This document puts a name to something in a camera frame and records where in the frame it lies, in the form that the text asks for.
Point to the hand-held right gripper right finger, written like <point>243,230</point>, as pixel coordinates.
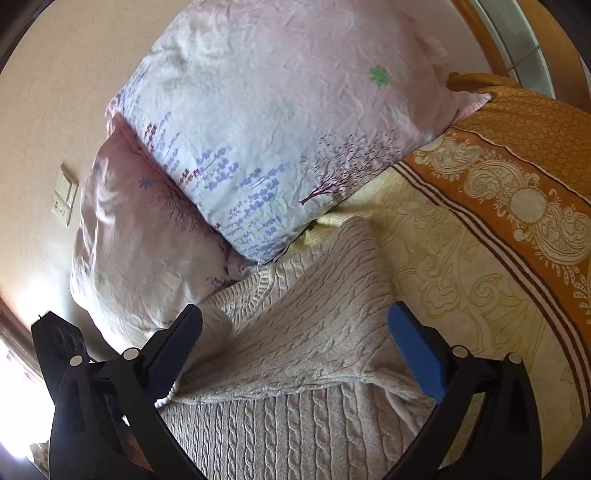
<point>418,355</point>

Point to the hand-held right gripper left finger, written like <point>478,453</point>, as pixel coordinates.
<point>168,350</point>

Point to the pink floral pillow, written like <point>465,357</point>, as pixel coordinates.
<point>138,249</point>

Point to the yellow orange patterned bed cover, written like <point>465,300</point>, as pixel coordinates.
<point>461,258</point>

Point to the floral pillow with tree print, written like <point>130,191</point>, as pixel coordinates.
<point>277,115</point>

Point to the wooden framed glass panel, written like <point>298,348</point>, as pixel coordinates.
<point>512,41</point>

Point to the brown wooden door frame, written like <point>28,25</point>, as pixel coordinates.
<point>16,323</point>

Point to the white wall switch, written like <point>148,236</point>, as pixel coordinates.
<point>64,194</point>

